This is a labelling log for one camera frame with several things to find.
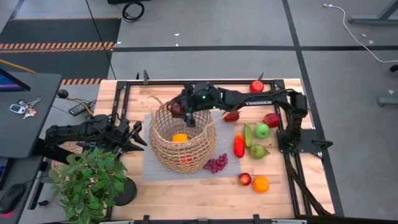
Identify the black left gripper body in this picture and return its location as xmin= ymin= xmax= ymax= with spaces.
xmin=113 ymin=118 xmax=135 ymax=150

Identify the green leafy plant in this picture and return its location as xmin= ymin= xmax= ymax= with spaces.
xmin=48 ymin=146 xmax=128 ymax=224

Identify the grey woven placemat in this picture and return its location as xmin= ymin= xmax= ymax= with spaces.
xmin=142 ymin=110 xmax=242 ymax=182

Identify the black metal table frame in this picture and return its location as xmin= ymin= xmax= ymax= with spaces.
xmin=110 ymin=79 xmax=335 ymax=224

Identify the black cable conduit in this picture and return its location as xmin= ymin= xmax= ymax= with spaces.
xmin=284 ymin=154 xmax=332 ymax=217

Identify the yellow cable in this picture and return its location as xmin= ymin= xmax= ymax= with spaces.
xmin=0 ymin=58 xmax=37 ymax=75

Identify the green apple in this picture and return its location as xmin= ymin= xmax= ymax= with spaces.
xmin=254 ymin=123 xmax=271 ymax=140

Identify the orange red tomato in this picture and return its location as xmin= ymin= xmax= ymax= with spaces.
xmin=179 ymin=154 xmax=194 ymax=166

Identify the black hazard striped floor mat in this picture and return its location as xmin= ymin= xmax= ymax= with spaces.
xmin=0 ymin=17 xmax=123 ymax=86

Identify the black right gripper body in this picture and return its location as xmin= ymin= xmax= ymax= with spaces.
xmin=182 ymin=83 xmax=222 ymax=111

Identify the silver key bunch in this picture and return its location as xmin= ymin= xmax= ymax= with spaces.
xmin=17 ymin=98 xmax=42 ymax=120

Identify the black car key fob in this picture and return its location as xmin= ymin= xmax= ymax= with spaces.
xmin=9 ymin=103 xmax=26 ymax=114

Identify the tan woven round object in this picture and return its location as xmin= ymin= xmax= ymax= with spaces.
xmin=50 ymin=141 xmax=84 ymax=170

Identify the grey table leg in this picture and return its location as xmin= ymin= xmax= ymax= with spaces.
xmin=347 ymin=0 xmax=398 ymax=26

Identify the yellow bell pepper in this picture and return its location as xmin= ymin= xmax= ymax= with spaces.
xmin=171 ymin=133 xmax=190 ymax=143

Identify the black coiled cable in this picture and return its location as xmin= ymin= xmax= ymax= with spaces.
xmin=121 ymin=1 xmax=146 ymax=24

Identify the black plant pot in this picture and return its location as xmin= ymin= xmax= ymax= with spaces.
xmin=113 ymin=177 xmax=139 ymax=207

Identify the black power adapter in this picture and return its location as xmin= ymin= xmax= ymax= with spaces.
xmin=68 ymin=100 xmax=97 ymax=118

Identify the orange fruit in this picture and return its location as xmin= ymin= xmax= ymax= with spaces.
xmin=252 ymin=175 xmax=271 ymax=194

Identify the grey low desk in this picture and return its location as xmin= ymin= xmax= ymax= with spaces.
xmin=0 ymin=155 xmax=44 ymax=224

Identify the green pear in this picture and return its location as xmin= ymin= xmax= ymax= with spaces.
xmin=249 ymin=143 xmax=271 ymax=160

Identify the computer monitor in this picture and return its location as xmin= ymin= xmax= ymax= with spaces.
xmin=0 ymin=67 xmax=32 ymax=93

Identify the black computer mouse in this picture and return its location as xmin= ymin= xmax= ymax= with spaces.
xmin=0 ymin=183 xmax=27 ymax=215

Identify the dark grey desk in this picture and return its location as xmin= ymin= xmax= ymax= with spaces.
xmin=0 ymin=72 xmax=63 ymax=159

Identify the grey furniture foot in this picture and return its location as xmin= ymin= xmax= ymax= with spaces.
xmin=377 ymin=96 xmax=398 ymax=108

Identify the backlit keyboard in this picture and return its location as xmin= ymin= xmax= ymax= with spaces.
xmin=0 ymin=157 xmax=9 ymax=190

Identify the green cucumber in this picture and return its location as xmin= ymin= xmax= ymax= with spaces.
xmin=243 ymin=122 xmax=254 ymax=149

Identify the purple grape bunch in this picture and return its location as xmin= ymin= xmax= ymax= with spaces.
xmin=203 ymin=153 xmax=229 ymax=174

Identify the dark red apple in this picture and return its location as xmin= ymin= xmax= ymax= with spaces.
xmin=169 ymin=101 xmax=187 ymax=116

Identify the woven straw basket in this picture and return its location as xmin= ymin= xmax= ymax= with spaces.
xmin=141 ymin=95 xmax=233 ymax=174

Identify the long red pepper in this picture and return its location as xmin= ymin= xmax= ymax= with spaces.
xmin=233 ymin=133 xmax=246 ymax=159

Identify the white floor cable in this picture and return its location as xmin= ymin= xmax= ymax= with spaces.
xmin=322 ymin=2 xmax=398 ymax=64

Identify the small red yellow apple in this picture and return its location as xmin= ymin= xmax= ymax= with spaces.
xmin=238 ymin=172 xmax=252 ymax=187

